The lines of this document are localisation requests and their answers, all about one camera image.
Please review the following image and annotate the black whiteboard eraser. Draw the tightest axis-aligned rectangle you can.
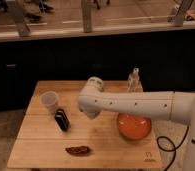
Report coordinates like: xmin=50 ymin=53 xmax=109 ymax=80
xmin=54 ymin=109 xmax=69 ymax=131

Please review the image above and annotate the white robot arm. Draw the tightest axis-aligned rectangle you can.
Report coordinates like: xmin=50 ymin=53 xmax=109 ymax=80
xmin=78 ymin=77 xmax=195 ymax=171

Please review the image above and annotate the clear plastic bottle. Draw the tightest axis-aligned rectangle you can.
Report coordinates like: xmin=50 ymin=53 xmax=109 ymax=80
xmin=127 ymin=68 xmax=140 ymax=92

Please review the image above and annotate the translucent plastic cup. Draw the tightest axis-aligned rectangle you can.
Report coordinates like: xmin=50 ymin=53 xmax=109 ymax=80
xmin=40 ymin=91 xmax=59 ymax=114

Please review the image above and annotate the orange bowl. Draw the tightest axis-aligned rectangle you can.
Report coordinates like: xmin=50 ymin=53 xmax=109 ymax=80
xmin=117 ymin=114 xmax=152 ymax=140

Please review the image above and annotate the brown chip bag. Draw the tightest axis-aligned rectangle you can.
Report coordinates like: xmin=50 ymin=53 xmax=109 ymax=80
xmin=66 ymin=146 xmax=91 ymax=155

